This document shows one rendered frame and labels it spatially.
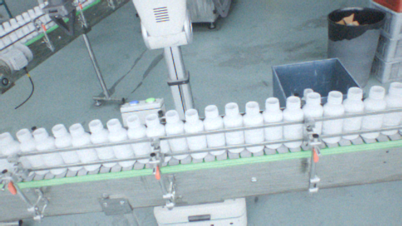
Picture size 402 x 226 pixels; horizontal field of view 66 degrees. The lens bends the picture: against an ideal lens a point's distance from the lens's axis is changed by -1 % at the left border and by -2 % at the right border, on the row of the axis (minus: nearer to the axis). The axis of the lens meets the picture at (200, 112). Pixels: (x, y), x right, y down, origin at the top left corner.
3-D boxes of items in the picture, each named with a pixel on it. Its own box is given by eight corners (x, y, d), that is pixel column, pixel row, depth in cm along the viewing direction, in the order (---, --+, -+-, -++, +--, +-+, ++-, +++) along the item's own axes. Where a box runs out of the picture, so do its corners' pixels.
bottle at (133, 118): (158, 156, 104) (146, 115, 94) (145, 167, 101) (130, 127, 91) (146, 149, 107) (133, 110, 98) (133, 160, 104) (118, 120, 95)
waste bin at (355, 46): (331, 96, 283) (338, 29, 246) (316, 72, 320) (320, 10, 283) (382, 90, 279) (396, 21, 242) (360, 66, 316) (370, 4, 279)
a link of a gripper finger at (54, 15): (58, 40, 92) (44, 8, 87) (66, 31, 98) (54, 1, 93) (80, 36, 92) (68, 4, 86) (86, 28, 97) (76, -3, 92)
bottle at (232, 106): (245, 141, 103) (242, 99, 94) (245, 154, 99) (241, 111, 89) (227, 141, 105) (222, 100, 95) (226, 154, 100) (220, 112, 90)
